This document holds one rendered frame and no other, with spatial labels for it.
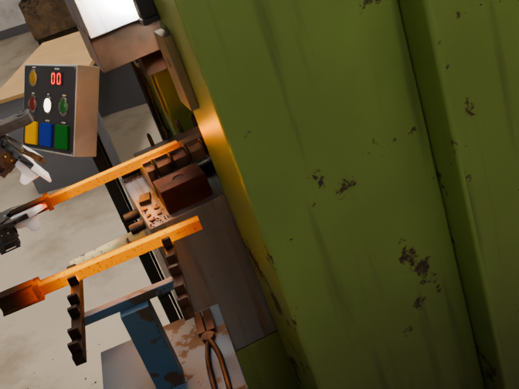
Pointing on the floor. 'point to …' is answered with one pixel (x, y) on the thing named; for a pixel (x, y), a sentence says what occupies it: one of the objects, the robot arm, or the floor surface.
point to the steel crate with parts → (47, 18)
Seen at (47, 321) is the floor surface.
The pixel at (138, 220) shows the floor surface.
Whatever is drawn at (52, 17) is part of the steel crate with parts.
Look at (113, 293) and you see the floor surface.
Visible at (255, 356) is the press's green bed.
